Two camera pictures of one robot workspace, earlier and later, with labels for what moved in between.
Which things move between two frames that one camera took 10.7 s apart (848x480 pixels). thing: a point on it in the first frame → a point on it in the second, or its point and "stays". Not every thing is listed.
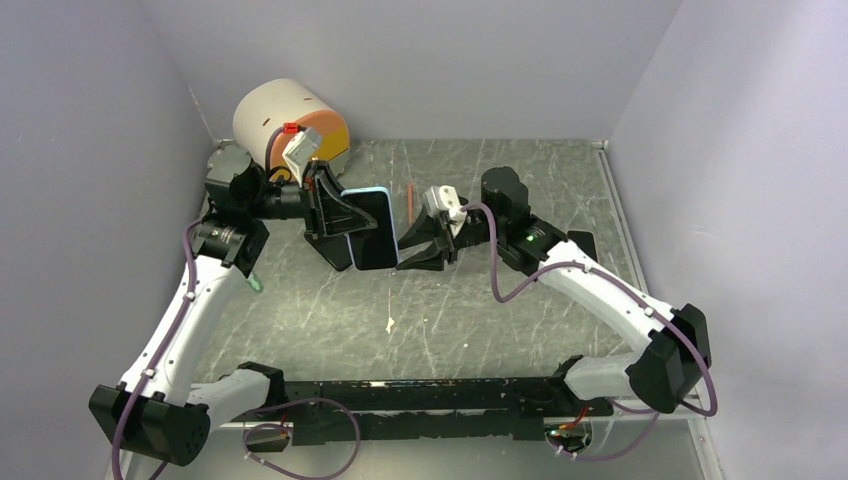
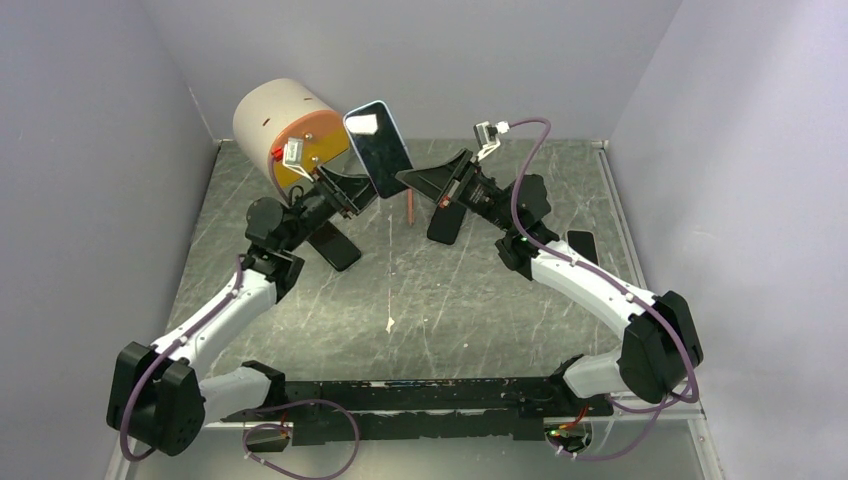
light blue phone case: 377,248 → 380,145
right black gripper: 429,229 → 432,182
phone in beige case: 585,240 stays
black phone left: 336,249 stays
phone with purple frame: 374,249 → 379,144
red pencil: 410,202 stays
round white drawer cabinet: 261,112 stays
